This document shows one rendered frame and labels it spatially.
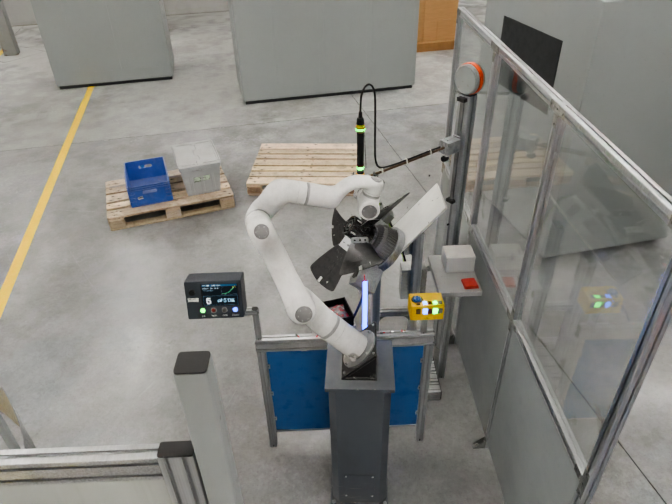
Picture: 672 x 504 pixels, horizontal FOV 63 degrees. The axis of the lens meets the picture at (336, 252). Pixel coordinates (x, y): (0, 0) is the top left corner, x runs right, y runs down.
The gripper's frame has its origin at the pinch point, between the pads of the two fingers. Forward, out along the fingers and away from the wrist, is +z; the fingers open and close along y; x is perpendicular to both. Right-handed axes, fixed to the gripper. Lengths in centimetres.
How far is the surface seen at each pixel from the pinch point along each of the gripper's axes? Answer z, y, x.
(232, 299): -23, -62, -49
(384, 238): 22, 13, -49
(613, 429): -112, 71, -35
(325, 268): 21, -19, -66
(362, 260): -0.1, -0.3, -46.4
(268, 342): -19, -48, -81
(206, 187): 268, -136, -144
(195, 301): -23, -79, -49
